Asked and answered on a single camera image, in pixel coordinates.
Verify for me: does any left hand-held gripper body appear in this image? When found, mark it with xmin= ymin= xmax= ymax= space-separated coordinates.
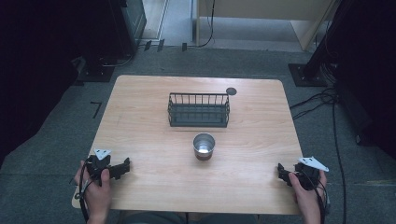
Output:
xmin=84 ymin=147 xmax=126 ymax=181

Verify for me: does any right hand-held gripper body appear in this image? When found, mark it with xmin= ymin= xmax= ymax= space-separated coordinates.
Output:
xmin=289 ymin=156 xmax=330 ymax=191

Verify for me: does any person's right hand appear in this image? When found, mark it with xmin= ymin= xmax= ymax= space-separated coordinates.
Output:
xmin=288 ymin=170 xmax=328 ymax=220

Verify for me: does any person's left hand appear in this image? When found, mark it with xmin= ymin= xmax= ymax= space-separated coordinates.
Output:
xmin=74 ymin=160 xmax=113 ymax=221

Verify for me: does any silver metal cup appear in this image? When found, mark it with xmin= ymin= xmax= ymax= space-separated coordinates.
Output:
xmin=192 ymin=132 xmax=217 ymax=161

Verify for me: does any dark cabinet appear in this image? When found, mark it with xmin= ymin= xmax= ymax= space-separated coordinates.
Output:
xmin=120 ymin=0 xmax=148 ymax=56

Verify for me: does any beige wooden partition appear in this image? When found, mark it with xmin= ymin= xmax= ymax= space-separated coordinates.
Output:
xmin=195 ymin=0 xmax=339 ymax=51

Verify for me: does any right hand-held gripper cable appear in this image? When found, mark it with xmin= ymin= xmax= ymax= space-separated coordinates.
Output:
xmin=298 ymin=170 xmax=332 ymax=224

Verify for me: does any hand-held gripper cable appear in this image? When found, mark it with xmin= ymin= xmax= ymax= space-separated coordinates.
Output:
xmin=78 ymin=154 xmax=94 ymax=224
xmin=298 ymin=170 xmax=332 ymax=224

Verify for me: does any left hand-held gripper cable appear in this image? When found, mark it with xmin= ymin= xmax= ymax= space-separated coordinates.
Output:
xmin=78 ymin=154 xmax=94 ymax=224

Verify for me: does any black floor cable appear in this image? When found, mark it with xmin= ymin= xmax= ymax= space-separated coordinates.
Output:
xmin=289 ymin=87 xmax=348 ymax=224

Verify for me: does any black wire basket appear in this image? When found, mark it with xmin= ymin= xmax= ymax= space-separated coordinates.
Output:
xmin=166 ymin=91 xmax=232 ymax=128

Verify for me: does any black stand base plate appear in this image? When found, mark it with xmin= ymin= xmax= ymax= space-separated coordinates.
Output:
xmin=77 ymin=61 xmax=116 ymax=84
xmin=287 ymin=63 xmax=329 ymax=88

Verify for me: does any black hanging cable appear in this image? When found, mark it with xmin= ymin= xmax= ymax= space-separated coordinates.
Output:
xmin=197 ymin=0 xmax=217 ymax=49

